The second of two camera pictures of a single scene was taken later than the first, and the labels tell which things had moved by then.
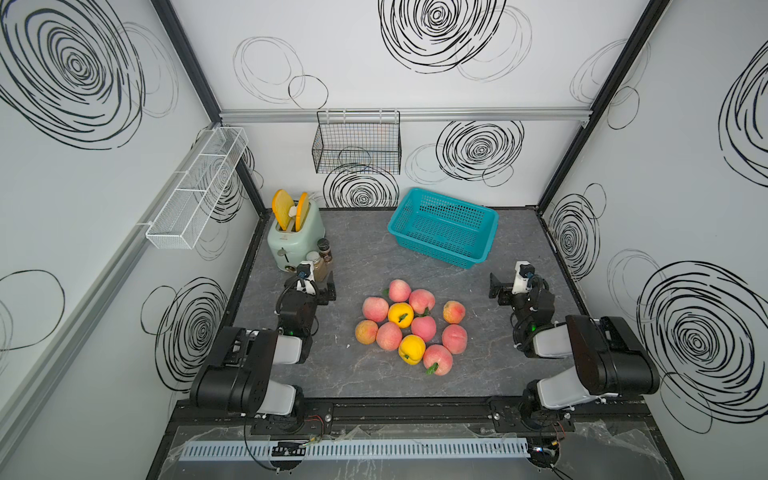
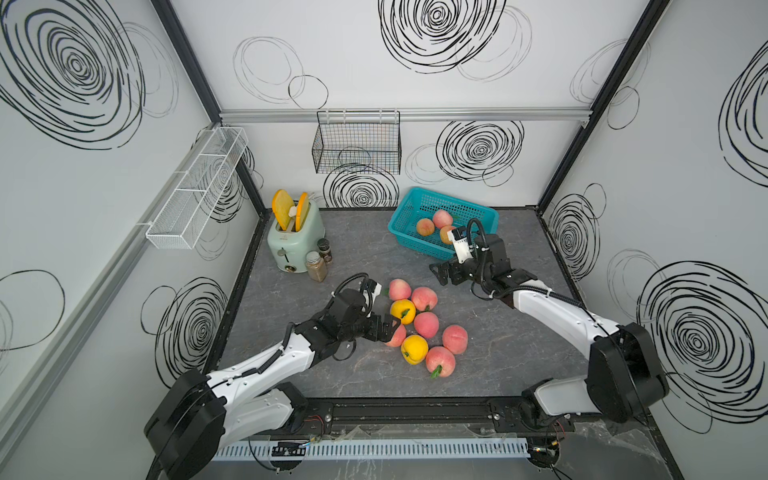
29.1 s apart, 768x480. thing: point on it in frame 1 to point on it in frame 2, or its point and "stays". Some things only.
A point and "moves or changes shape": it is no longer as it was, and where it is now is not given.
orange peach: x=454 y=311 to x=444 y=234
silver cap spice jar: x=320 y=266 stays
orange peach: x=366 y=331 moves or changes shape
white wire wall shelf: x=192 y=195 stays
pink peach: x=389 y=336 stays
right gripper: x=496 y=288 to x=442 y=274
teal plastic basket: x=444 y=228 stays
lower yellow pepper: x=412 y=349 stays
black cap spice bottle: x=325 y=251 stays
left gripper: x=321 y=298 to x=386 y=332
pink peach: x=375 y=308 moves or changes shape
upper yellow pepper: x=401 y=314 stays
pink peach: x=424 y=327 stays
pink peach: x=437 y=359 stays
